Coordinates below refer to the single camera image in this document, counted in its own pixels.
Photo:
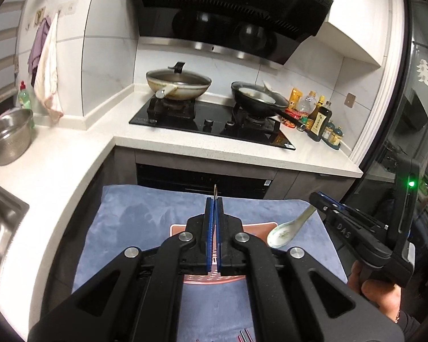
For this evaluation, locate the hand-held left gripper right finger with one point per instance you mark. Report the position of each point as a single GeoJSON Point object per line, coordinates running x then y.
{"type": "Point", "coordinates": [219, 228]}

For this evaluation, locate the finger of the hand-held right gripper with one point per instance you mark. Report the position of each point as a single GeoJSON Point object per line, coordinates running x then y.
{"type": "Point", "coordinates": [337, 203]}
{"type": "Point", "coordinates": [322, 206]}

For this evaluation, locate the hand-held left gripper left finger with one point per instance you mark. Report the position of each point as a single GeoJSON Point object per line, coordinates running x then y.
{"type": "Point", "coordinates": [209, 228]}

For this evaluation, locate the dark brown chopstick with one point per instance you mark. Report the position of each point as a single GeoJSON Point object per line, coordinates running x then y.
{"type": "Point", "coordinates": [216, 193]}

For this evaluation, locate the pink perforated utensil holder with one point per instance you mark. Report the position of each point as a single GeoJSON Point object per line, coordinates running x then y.
{"type": "Point", "coordinates": [264, 228]}

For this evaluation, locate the white ceramic spoon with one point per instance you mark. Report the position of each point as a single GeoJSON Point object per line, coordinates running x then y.
{"type": "Point", "coordinates": [278, 237]}

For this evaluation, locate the person's right forearm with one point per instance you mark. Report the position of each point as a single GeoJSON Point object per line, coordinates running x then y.
{"type": "Point", "coordinates": [410, 327]}

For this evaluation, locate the person's right hand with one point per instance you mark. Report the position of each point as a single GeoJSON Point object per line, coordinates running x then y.
{"type": "Point", "coordinates": [381, 297]}

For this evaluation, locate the grey base cabinet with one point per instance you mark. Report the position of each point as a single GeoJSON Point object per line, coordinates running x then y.
{"type": "Point", "coordinates": [306, 185]}

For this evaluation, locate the built-in black oven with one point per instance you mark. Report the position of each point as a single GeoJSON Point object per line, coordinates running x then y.
{"type": "Point", "coordinates": [171, 181]}

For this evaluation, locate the small green-lid spice jar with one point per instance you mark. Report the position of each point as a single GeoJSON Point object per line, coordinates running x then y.
{"type": "Point", "coordinates": [337, 136]}
{"type": "Point", "coordinates": [329, 131]}

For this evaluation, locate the blue fleece mat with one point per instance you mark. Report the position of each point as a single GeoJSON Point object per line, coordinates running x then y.
{"type": "Point", "coordinates": [128, 221]}

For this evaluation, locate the large dark soy sauce bottle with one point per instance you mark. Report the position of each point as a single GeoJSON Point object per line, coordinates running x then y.
{"type": "Point", "coordinates": [319, 124]}

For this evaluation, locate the red seasoning packet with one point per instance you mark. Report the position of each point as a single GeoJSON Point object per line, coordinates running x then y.
{"type": "Point", "coordinates": [293, 118]}

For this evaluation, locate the slim dark sauce bottle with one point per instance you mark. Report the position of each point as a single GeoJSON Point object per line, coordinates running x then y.
{"type": "Point", "coordinates": [321, 102]}

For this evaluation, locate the black hob knob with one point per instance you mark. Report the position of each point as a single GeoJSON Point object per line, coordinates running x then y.
{"type": "Point", "coordinates": [229, 124]}
{"type": "Point", "coordinates": [208, 123]}

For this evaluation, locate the clear plastic bottle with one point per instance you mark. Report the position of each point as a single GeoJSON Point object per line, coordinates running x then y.
{"type": "Point", "coordinates": [307, 103]}

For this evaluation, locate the glass sliding door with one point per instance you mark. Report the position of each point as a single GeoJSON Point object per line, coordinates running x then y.
{"type": "Point", "coordinates": [413, 114]}

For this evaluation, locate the black glass gas hob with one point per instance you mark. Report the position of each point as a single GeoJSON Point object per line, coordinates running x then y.
{"type": "Point", "coordinates": [185, 123]}

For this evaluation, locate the yellow seasoning packet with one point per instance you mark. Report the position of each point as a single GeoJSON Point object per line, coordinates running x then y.
{"type": "Point", "coordinates": [295, 98]}

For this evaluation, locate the dark red chopstick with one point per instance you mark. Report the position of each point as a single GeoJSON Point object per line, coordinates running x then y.
{"type": "Point", "coordinates": [249, 336]}

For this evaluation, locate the black frying pan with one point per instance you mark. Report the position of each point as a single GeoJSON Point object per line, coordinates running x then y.
{"type": "Point", "coordinates": [256, 108]}

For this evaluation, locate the beige wok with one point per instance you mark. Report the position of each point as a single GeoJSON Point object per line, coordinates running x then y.
{"type": "Point", "coordinates": [185, 92]}

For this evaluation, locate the white tree window sticker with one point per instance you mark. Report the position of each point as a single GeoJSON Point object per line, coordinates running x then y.
{"type": "Point", "coordinates": [424, 73]}

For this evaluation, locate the glass wok lid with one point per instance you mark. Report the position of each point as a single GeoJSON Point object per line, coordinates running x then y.
{"type": "Point", "coordinates": [178, 77]}

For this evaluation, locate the stainless steel sink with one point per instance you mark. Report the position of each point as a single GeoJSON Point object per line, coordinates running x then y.
{"type": "Point", "coordinates": [1, 217]}

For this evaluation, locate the white hanging towel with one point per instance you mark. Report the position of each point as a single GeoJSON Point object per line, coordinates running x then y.
{"type": "Point", "coordinates": [48, 78]}

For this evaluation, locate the stainless steel pot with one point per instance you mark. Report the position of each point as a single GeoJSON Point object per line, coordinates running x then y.
{"type": "Point", "coordinates": [7, 139]}

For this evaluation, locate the black range hood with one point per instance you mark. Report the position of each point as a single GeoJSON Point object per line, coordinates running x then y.
{"type": "Point", "coordinates": [214, 3]}

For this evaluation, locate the green dish soap bottle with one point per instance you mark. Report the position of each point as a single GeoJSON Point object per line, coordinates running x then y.
{"type": "Point", "coordinates": [25, 98]}

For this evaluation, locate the purple hanging cloth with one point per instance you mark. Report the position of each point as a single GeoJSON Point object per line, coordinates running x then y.
{"type": "Point", "coordinates": [37, 50]}

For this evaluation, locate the window blind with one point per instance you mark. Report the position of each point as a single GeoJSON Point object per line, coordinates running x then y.
{"type": "Point", "coordinates": [0, 57]}

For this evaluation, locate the gold wall socket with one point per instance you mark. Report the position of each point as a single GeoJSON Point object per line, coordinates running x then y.
{"type": "Point", "coordinates": [351, 100]}

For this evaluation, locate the white wall socket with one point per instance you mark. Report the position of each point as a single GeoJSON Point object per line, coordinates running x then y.
{"type": "Point", "coordinates": [71, 8]}

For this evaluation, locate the yellow wall hook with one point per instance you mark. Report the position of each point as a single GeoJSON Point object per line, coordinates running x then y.
{"type": "Point", "coordinates": [39, 16]}

